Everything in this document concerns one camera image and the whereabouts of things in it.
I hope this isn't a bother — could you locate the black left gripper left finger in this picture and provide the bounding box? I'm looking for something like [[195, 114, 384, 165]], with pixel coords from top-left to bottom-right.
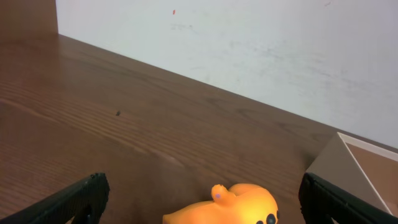
[[1, 173, 110, 224]]

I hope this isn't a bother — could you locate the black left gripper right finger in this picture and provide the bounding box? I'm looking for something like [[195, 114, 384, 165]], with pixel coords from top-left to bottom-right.
[[298, 172, 397, 224]]

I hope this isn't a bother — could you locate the white cardboard box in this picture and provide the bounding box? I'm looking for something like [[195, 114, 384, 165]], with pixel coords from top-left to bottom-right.
[[307, 133, 397, 217]]

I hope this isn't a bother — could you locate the orange rubber duck toy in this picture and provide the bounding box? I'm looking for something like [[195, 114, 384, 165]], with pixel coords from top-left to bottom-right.
[[162, 184, 280, 224]]

